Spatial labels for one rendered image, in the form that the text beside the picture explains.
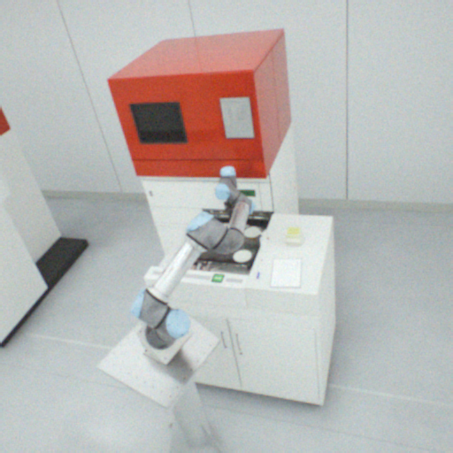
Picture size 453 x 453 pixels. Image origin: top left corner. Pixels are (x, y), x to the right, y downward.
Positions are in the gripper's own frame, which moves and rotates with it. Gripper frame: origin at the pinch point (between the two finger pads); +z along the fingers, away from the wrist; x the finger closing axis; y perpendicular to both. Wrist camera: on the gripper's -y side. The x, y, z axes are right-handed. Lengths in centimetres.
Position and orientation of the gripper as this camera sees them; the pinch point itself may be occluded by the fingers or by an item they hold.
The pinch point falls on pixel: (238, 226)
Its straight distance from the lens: 248.0
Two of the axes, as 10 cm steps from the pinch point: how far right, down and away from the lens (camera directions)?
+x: -8.8, 3.8, -2.9
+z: 1.6, 8.0, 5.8
